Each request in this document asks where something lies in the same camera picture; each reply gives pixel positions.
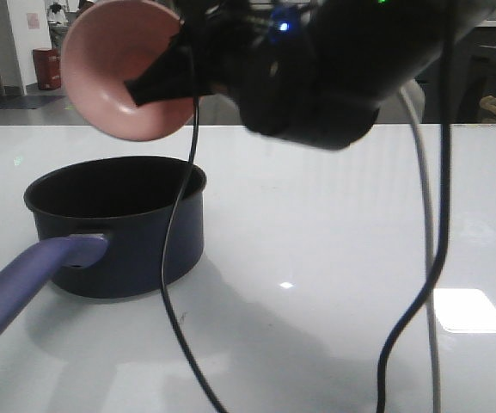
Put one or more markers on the dark blue saucepan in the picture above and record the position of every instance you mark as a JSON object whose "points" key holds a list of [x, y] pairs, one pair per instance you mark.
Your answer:
{"points": [[108, 229]]}

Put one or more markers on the red bin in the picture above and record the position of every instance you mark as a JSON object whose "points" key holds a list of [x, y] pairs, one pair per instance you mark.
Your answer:
{"points": [[47, 68]]}

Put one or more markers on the person in white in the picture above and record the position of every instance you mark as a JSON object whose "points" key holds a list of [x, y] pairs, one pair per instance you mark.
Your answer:
{"points": [[55, 13]]}

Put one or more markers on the black gripper finger in bowl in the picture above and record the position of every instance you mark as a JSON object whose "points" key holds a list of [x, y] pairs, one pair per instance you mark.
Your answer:
{"points": [[172, 75]]}

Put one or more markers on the pink plastic bowl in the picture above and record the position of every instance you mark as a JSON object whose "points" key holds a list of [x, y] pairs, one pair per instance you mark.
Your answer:
{"points": [[113, 42]]}

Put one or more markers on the black gripper body two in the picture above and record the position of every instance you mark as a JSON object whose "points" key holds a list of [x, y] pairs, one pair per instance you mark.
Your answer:
{"points": [[318, 73]]}

